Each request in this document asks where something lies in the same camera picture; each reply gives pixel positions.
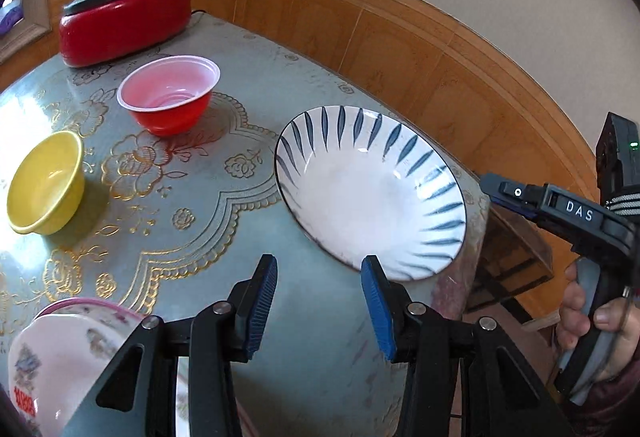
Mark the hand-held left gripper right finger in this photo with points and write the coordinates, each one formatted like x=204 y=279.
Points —
x=380 y=312

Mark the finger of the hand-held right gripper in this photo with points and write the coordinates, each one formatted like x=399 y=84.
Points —
x=515 y=197

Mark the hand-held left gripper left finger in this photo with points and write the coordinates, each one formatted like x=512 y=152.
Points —
x=260 y=312

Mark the blue striped ceramic bowl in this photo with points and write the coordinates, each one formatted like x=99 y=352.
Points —
x=370 y=197

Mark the white floral bowl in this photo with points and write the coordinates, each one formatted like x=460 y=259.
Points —
x=100 y=304

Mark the red plastic bowl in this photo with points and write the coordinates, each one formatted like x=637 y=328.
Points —
x=167 y=87

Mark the yellow plastic bowl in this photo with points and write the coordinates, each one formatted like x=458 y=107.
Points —
x=47 y=182

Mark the person's right forearm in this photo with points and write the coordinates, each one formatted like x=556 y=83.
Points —
x=615 y=409

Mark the person's right hand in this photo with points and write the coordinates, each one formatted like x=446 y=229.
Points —
x=572 y=332

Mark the wooden stool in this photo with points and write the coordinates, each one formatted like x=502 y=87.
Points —
x=520 y=257

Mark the floral green tablecloth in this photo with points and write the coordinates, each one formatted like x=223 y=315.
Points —
x=200 y=197

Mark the red electric cooking pot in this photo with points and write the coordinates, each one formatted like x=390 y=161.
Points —
x=125 y=29

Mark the purple item on windowsill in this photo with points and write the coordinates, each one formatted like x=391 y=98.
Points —
x=11 y=17

